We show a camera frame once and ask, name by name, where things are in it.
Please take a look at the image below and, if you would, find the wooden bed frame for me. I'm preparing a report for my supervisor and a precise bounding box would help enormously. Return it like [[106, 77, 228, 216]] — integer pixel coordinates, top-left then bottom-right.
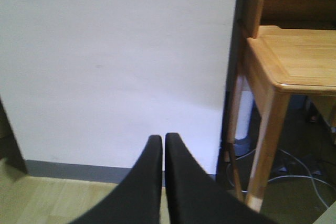
[[1, 102, 28, 175]]

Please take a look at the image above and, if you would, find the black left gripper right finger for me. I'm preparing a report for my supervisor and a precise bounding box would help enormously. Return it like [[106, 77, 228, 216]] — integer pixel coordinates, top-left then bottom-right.
[[165, 133, 273, 223]]

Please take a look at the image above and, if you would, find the wooden desk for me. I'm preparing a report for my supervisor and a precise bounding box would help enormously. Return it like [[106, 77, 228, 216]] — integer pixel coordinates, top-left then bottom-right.
[[225, 0, 336, 213]]

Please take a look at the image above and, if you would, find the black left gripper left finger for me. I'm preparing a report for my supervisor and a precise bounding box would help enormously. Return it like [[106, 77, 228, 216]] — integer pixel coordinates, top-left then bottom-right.
[[72, 135, 163, 223]]

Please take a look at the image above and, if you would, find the grey cable under desk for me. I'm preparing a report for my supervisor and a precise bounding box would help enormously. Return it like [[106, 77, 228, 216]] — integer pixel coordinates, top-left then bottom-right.
[[228, 147, 331, 209]]

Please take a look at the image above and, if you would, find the white plastic trash bin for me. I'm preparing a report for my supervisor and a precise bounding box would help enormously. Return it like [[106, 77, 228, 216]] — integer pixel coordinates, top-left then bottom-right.
[[313, 201, 336, 224]]

